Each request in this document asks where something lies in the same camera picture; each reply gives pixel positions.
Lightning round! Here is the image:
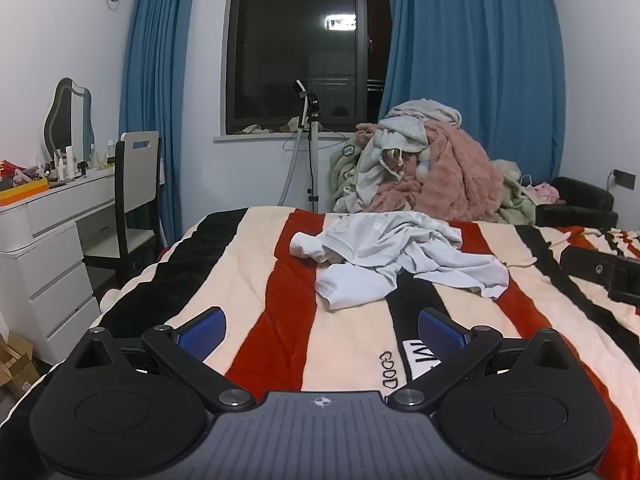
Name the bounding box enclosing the small pink cloth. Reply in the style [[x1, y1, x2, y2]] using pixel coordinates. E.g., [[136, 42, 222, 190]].
[[530, 182, 561, 206]]

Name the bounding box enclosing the red black cream striped blanket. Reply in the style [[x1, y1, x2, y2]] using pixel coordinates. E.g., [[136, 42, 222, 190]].
[[0, 206, 640, 480]]

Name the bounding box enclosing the orange box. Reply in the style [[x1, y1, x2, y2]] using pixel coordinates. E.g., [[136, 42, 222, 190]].
[[0, 178, 50, 207]]

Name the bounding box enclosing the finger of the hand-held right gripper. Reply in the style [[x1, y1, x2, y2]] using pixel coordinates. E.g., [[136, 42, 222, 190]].
[[560, 247, 621, 286]]

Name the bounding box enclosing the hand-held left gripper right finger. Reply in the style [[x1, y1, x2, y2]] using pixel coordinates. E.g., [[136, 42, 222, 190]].
[[388, 308, 570, 415]]

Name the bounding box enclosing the white dressing table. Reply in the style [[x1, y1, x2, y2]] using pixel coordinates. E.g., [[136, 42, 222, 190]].
[[0, 167, 122, 366]]

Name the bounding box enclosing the cardboard box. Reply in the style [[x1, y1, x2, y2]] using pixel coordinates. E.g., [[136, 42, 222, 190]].
[[0, 332, 42, 401]]

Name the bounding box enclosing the white shirt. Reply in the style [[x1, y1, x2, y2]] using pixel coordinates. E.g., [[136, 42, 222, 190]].
[[290, 211, 511, 311]]

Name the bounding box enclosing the pale green garment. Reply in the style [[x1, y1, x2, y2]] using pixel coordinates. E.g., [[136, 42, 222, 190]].
[[492, 159, 540, 226]]

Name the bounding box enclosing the black armchair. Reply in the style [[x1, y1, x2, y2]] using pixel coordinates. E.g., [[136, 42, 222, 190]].
[[535, 176, 620, 229]]

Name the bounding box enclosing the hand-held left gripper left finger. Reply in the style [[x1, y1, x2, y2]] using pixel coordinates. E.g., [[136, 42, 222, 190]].
[[75, 306, 256, 415]]

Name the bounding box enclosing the dark window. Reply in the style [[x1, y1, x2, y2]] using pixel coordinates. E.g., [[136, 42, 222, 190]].
[[225, 0, 393, 136]]

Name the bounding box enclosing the green fleece garment with patch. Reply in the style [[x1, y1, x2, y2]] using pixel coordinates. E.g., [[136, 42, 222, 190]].
[[327, 132, 382, 213]]

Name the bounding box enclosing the black wall outlet with plug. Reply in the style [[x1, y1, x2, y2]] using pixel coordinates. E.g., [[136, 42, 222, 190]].
[[607, 169, 637, 191]]

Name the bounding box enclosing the white and black chair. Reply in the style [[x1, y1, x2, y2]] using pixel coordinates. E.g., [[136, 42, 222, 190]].
[[82, 131, 166, 286]]

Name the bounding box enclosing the row of white bottles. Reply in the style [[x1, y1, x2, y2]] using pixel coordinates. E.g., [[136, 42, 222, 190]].
[[52, 141, 118, 181]]

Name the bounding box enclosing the pink fluffy blanket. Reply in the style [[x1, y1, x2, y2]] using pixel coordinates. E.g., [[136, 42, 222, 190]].
[[362, 120, 506, 223]]

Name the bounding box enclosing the wavy vanity mirror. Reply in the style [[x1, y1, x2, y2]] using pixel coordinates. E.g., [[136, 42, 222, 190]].
[[44, 77, 96, 158]]

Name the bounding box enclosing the blue curtain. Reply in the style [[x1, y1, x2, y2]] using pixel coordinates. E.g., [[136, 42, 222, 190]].
[[378, 0, 567, 197], [118, 0, 201, 247]]

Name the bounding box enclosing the red and pink toiletries pile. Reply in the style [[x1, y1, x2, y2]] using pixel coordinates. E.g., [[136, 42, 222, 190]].
[[0, 159, 53, 187]]

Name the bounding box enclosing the grey hoodie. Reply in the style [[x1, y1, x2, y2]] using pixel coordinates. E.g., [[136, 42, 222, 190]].
[[357, 99, 463, 201]]

